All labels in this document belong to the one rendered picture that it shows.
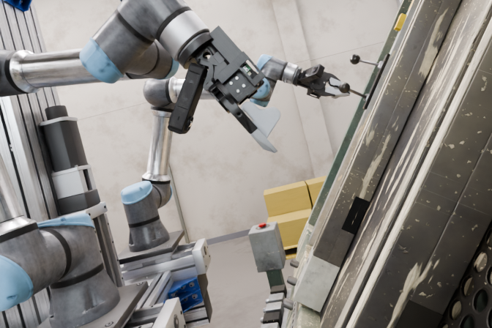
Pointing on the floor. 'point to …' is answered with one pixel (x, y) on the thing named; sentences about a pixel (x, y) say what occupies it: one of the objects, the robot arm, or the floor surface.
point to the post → (275, 277)
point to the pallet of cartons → (292, 209)
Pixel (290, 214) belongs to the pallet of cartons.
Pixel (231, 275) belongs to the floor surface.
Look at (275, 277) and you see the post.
